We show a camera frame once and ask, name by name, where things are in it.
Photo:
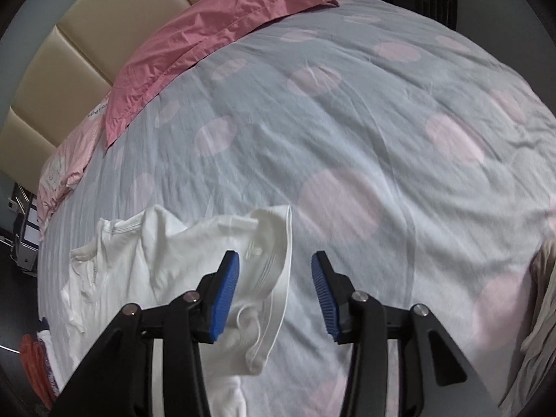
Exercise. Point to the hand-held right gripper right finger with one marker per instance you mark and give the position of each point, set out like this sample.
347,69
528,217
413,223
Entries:
325,295

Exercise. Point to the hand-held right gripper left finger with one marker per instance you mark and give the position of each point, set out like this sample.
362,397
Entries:
223,295

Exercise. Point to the pink-dotted bedsheet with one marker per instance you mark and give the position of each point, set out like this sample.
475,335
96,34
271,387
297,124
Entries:
347,139

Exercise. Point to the white folded towel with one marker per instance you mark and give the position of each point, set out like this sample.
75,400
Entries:
47,343

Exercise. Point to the light pink pillow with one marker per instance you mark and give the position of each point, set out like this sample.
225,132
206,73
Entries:
65,169

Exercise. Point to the orange fleece blanket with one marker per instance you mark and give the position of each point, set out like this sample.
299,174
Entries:
32,365

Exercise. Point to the brown garment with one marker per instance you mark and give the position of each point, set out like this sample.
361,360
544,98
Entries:
538,312

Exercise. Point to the dark pink pillow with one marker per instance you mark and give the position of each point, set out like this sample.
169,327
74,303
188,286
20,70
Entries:
195,30

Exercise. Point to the beige padded headboard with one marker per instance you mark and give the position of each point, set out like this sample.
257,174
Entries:
87,30

